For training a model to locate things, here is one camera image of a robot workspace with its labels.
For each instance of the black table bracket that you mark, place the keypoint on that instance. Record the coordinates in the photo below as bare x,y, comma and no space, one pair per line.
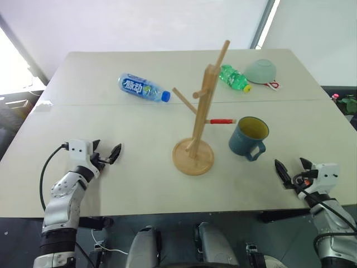
94,222

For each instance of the small white block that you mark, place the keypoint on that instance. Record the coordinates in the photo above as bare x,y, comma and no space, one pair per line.
43,107

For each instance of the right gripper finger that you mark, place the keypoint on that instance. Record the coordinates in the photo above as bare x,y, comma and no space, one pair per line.
283,174
306,164

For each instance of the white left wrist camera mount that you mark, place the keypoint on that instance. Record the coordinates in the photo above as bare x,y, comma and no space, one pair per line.
79,149

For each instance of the green potted plant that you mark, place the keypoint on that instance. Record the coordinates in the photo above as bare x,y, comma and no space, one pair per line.
348,104

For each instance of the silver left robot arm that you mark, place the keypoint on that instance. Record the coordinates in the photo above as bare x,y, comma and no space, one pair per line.
62,201

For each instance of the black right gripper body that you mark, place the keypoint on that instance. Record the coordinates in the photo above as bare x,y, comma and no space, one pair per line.
300,182

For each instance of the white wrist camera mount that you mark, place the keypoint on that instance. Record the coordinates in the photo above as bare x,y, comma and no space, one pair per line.
326,173
79,149

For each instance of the blue enamel mug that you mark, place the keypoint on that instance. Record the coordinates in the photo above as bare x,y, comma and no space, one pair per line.
242,143

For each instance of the green plastic bottle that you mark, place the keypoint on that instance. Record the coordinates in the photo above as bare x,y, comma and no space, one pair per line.
232,76

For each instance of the pink small object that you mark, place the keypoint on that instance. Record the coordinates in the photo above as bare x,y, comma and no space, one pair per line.
335,97

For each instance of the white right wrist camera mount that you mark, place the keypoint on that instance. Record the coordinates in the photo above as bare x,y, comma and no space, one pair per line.
326,173

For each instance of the red and white cloth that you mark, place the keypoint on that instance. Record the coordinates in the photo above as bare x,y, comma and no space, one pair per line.
274,86

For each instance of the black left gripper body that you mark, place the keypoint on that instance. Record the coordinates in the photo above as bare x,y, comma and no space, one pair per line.
98,161

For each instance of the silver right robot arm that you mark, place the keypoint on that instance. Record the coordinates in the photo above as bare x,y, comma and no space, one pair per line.
332,223

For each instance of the grey rounded robot leg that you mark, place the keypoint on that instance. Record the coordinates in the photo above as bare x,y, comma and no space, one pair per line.
142,248
216,245

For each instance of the pale green bowl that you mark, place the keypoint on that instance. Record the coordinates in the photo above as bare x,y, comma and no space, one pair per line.
259,71

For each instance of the wooden mug tree stand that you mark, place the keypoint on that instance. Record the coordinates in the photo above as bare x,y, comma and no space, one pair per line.
200,111

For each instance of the red tape mark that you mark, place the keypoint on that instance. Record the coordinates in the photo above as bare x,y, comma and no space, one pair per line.
221,121

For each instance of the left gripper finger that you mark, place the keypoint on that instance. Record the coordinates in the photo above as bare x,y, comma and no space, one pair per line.
115,154
96,145

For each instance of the blue-label plastic bottle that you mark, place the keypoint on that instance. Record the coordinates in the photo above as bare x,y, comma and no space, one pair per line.
136,87

